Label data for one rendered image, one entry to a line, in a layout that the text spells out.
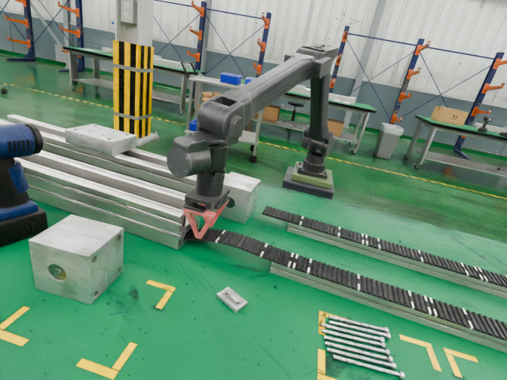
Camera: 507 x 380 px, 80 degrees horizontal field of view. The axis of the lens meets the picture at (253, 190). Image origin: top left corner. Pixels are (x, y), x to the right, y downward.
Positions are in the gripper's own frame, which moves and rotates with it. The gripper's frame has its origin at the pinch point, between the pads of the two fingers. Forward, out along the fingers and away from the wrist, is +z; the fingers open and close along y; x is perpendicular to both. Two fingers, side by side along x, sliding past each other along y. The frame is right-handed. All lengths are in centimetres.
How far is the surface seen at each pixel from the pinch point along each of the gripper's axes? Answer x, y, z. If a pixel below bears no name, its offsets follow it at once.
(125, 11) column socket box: -212, -266, -70
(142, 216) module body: -12.4, 4.9, -1.7
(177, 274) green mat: 0.1, 11.9, 4.1
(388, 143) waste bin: 132, -495, 40
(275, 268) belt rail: 17.4, 2.3, 3.2
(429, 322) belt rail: 47.8, 4.0, 3.7
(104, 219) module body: -22.1, 4.4, 1.9
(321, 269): 26.7, 1.0, 1.0
